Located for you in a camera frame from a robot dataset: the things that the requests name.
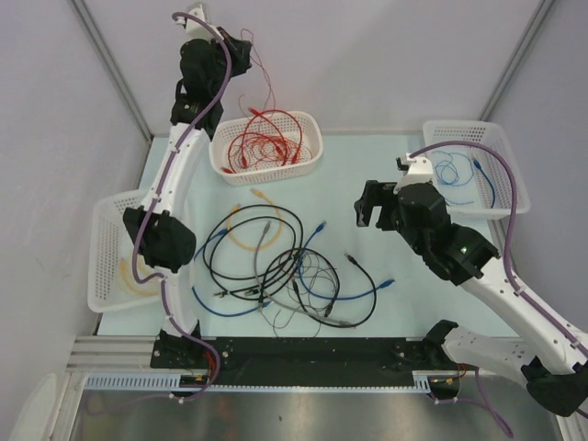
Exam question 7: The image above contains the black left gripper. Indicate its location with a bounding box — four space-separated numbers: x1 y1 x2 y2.
202 27 251 98

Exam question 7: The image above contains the red ethernet cable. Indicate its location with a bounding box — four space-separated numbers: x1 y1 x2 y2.
222 130 286 175
247 106 288 160
238 108 307 165

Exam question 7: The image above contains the blue ethernet cable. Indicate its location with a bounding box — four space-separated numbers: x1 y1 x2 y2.
296 254 396 302
471 158 498 210
191 220 330 319

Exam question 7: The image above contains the yellow ethernet cable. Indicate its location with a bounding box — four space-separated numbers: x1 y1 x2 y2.
227 187 285 252

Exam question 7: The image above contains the white basket top centre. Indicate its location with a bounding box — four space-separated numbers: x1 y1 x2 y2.
209 108 323 186

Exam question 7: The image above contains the white basket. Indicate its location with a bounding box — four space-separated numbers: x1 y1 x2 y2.
87 189 161 313
209 108 323 186
423 119 531 220

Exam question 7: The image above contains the white basket right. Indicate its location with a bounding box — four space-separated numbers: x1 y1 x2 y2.
423 119 531 220

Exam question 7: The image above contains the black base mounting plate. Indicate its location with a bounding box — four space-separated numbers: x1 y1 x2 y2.
150 336 463 390

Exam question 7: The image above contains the white basket left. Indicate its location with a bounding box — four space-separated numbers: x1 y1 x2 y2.
87 189 161 313

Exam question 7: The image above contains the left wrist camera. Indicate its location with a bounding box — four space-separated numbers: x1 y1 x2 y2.
173 2 215 38

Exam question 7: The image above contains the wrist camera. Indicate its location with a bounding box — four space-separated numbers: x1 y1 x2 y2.
173 2 215 38
394 153 433 193

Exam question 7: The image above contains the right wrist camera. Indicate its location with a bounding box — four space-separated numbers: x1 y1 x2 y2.
394 153 433 193

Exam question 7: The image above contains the thin blue wire coil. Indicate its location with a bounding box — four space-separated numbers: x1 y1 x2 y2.
434 158 460 187

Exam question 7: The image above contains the red ethernet cable in basket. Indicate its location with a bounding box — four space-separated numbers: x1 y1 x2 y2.
238 108 307 165

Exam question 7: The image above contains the thin red wire in basket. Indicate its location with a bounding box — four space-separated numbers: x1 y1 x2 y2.
224 132 313 171

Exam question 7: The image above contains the black cable large loop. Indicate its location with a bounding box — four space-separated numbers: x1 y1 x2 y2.
254 246 379 329

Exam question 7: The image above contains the grey ethernet cable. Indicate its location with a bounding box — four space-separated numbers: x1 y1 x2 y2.
252 220 357 330

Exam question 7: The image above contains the thin black wire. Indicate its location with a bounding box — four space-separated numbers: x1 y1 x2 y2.
268 250 341 339

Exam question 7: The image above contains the blue ethernet cable in basket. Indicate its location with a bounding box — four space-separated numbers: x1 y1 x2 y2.
471 158 498 210

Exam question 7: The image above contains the black cable coil left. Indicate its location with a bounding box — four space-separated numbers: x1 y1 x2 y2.
201 204 307 300

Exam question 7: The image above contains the white slotted cable duct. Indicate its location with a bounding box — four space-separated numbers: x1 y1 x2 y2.
85 373 460 394

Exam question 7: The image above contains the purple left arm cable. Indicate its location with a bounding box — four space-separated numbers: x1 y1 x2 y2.
130 11 232 341

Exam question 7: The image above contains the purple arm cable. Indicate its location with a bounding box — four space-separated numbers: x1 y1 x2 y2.
130 11 232 341
408 141 588 355

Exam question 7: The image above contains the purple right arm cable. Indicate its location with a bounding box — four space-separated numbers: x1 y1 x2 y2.
408 141 588 355

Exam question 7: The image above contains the yellow cable in left basket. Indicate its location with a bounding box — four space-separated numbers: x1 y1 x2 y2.
119 256 162 295

